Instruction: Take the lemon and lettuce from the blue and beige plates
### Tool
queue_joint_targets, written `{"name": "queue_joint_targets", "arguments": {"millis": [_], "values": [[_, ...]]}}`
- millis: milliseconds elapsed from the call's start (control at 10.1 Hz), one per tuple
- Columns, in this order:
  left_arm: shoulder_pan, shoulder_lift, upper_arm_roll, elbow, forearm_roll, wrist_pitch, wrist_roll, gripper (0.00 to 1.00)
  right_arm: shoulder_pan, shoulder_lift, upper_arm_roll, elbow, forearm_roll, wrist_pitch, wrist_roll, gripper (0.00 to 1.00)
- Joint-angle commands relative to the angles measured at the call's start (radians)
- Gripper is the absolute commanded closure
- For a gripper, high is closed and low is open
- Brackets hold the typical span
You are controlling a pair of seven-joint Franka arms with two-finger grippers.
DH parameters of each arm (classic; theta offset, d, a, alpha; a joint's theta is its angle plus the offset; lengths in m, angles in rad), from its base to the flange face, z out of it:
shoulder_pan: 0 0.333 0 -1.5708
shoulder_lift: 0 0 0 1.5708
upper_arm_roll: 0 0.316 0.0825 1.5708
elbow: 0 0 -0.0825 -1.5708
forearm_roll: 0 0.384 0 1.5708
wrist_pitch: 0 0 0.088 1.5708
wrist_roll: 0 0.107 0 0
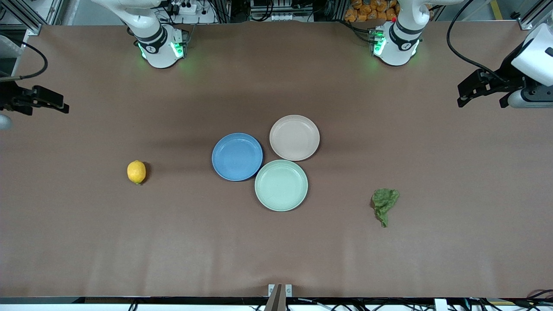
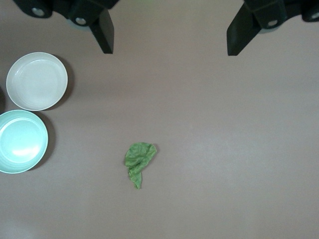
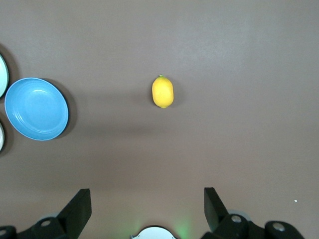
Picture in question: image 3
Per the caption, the beige plate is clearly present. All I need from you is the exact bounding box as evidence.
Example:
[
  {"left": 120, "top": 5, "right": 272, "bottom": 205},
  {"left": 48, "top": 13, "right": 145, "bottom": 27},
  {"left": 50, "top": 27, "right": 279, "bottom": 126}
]
[{"left": 0, "top": 120, "right": 7, "bottom": 153}]

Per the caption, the blue plate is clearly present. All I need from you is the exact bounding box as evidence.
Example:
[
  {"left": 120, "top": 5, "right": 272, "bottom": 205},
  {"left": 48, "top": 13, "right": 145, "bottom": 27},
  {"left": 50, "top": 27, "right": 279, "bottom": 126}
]
[{"left": 4, "top": 77, "right": 69, "bottom": 141}]

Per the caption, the pale green plate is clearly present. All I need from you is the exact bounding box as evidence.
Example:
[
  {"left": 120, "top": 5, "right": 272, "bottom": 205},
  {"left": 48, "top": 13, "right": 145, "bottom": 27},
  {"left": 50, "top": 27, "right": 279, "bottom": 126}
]
[{"left": 0, "top": 53, "right": 10, "bottom": 99}]

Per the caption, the brown table cover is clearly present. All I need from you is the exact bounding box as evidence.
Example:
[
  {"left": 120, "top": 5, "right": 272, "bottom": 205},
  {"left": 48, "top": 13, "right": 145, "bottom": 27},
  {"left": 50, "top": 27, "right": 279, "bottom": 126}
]
[{"left": 0, "top": 0, "right": 319, "bottom": 239}]

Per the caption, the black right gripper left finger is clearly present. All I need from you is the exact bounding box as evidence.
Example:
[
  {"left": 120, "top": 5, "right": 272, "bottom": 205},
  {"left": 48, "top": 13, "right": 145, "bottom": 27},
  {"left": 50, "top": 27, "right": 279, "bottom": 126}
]
[{"left": 0, "top": 188, "right": 92, "bottom": 239}]

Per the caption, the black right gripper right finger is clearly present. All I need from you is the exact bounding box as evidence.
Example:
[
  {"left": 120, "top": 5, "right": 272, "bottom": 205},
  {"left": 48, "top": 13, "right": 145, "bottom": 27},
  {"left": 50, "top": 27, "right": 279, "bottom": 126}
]
[{"left": 201, "top": 187, "right": 306, "bottom": 239}]

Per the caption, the yellow lemon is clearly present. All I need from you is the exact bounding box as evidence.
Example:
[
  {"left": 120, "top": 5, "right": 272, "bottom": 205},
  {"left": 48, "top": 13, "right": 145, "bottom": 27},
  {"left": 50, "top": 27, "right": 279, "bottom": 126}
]
[{"left": 152, "top": 74, "right": 174, "bottom": 109}]

